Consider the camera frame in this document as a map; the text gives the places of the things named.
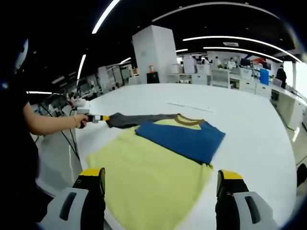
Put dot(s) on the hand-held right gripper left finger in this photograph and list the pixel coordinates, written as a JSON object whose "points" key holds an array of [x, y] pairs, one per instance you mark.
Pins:
{"points": [[76, 203]]}

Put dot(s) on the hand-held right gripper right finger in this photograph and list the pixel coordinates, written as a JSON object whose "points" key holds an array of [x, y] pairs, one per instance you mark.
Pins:
{"points": [[244, 206]]}

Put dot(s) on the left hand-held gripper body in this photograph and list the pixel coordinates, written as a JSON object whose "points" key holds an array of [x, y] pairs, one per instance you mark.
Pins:
{"points": [[81, 107]]}

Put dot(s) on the yellow garment with dark sleeves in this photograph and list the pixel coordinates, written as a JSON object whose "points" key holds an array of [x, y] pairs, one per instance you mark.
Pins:
{"points": [[153, 172]]}

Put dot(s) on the person's left hand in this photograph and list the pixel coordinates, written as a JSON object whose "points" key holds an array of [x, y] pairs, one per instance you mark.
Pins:
{"points": [[81, 121]]}

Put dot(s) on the black cabinet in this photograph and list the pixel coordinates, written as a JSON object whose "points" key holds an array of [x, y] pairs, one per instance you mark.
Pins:
{"points": [[153, 77]]}

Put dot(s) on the long ceiling light strip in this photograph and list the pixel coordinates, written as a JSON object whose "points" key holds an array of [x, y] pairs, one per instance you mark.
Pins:
{"points": [[105, 15], [242, 50], [216, 6], [239, 38]]}

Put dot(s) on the white counter desk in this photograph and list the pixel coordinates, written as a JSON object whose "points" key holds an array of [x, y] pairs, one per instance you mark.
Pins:
{"points": [[287, 103]]}

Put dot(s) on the ceiling air vent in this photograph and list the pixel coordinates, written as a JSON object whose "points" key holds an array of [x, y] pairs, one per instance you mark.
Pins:
{"points": [[230, 44]]}

